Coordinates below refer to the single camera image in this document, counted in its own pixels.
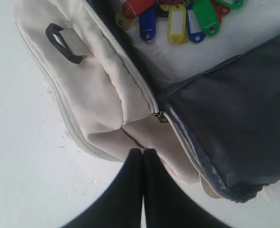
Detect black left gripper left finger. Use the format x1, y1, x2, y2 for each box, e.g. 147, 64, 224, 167
63, 149, 143, 228

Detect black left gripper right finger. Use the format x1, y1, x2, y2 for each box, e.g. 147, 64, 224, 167
142, 149, 229, 228

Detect cream fabric duffel bag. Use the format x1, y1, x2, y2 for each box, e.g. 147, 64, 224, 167
14, 0, 280, 203

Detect colourful key tag bunch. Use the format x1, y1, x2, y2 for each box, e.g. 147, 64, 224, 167
115, 0, 243, 44

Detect black left strap ring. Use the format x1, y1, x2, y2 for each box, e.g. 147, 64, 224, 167
45, 23, 83, 65

